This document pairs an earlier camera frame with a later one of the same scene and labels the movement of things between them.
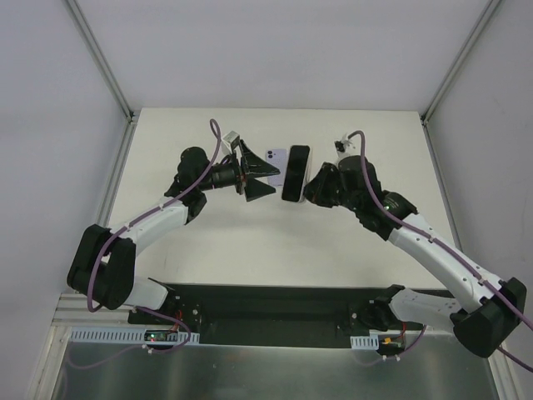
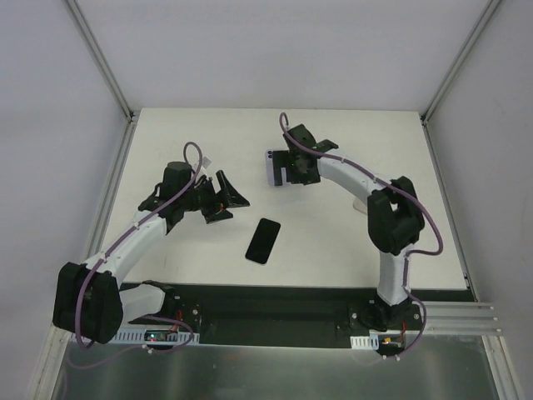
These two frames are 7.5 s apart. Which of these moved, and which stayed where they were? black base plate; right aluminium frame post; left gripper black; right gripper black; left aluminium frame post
Moved: right gripper black; left gripper black
Stayed: left aluminium frame post; black base plate; right aluminium frame post
